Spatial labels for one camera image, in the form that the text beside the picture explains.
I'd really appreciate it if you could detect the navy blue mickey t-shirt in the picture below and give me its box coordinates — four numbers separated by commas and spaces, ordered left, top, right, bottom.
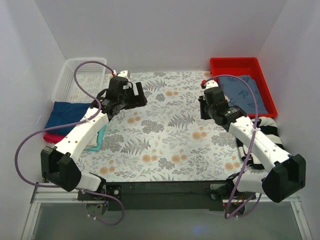
44, 101, 91, 129

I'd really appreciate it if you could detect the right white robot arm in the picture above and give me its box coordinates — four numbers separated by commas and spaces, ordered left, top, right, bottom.
198, 84, 306, 203

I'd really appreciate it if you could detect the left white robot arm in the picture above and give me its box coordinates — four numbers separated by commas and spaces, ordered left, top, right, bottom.
40, 76, 147, 192

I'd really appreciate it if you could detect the grey-blue folded t-shirt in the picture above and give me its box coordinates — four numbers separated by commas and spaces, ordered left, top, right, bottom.
218, 75, 268, 114

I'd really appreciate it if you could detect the white plastic basket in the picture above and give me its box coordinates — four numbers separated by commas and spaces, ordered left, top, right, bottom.
51, 57, 108, 104

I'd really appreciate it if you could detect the teal folded t-shirt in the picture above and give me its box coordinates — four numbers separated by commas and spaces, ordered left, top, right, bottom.
84, 125, 107, 152

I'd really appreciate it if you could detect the floral patterned table mat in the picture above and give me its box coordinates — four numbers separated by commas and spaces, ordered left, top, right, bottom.
75, 71, 248, 182

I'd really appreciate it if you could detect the red plastic tray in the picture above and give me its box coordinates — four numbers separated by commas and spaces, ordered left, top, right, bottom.
210, 57, 278, 118

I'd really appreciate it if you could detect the black white striped shirt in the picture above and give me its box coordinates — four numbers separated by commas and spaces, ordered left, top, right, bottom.
236, 116, 285, 170

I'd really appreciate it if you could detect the magenta folded t-shirt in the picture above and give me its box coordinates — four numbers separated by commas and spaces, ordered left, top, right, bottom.
43, 132, 66, 144

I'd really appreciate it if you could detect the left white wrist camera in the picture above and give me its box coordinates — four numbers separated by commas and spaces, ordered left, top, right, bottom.
114, 70, 131, 81

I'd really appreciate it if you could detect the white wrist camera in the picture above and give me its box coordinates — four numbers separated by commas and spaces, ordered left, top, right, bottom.
201, 79, 219, 90
114, 70, 131, 81

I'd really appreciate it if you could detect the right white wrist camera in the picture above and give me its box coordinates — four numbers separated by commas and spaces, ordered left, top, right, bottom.
201, 79, 219, 90

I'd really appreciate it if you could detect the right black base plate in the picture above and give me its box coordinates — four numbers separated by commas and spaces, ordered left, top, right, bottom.
209, 181, 253, 199

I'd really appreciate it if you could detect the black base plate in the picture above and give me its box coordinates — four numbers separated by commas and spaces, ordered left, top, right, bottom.
77, 184, 123, 201
209, 181, 253, 199

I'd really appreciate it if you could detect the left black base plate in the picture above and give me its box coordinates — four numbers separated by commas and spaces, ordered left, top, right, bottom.
77, 184, 123, 201

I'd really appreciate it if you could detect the aluminium mounting rail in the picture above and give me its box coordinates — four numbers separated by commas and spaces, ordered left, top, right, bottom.
31, 187, 301, 204

